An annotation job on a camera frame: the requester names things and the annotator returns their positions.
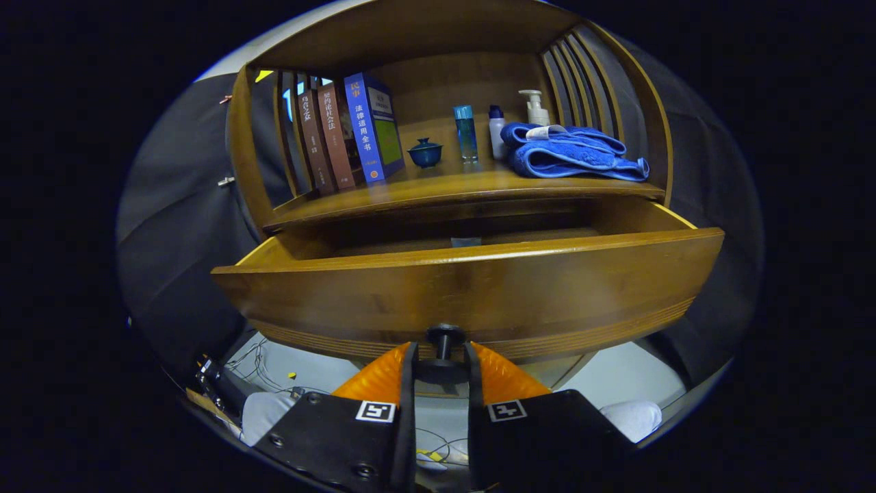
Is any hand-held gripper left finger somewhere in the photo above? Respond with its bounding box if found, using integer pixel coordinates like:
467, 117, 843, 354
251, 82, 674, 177
253, 341, 418, 493

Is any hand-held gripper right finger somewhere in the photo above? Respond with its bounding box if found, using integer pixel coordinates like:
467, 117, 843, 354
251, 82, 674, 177
464, 340, 637, 493

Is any wooden drawer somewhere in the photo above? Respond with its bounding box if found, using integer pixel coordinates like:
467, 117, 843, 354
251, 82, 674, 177
211, 197, 726, 384

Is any wooden countertop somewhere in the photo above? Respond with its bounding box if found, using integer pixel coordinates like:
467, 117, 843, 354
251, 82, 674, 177
263, 154, 666, 230

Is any wooden cabinet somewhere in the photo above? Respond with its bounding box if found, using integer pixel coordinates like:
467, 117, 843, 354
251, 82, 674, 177
226, 0, 675, 398

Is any person's white shoe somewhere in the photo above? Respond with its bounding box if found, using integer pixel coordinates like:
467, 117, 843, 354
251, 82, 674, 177
601, 401, 663, 444

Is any blue lidded teacup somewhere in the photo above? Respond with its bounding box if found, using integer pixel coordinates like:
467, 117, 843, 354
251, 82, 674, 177
408, 138, 443, 169

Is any blue towel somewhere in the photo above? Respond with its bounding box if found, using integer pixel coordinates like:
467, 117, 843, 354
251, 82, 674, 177
500, 122, 651, 182

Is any clear blue glass bottle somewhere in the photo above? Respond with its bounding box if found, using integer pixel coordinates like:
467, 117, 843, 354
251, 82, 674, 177
453, 105, 479, 164

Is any white bottle with blue cap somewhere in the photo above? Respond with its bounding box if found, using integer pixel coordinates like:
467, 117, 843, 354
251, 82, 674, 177
488, 105, 508, 161

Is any blue book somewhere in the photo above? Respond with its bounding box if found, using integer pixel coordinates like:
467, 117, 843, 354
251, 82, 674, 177
344, 72, 406, 184

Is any black backdrop cloth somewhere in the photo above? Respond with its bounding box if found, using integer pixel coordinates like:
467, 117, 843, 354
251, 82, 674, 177
116, 41, 764, 384

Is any white pump bottle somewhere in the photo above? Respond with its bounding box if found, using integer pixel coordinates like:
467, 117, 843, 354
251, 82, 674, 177
518, 90, 551, 127

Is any thin grey cable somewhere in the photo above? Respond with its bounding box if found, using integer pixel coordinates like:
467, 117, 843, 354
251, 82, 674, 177
226, 336, 329, 396

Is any black device with wires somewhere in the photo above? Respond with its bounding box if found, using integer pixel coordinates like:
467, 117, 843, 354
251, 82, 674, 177
195, 356, 240, 412

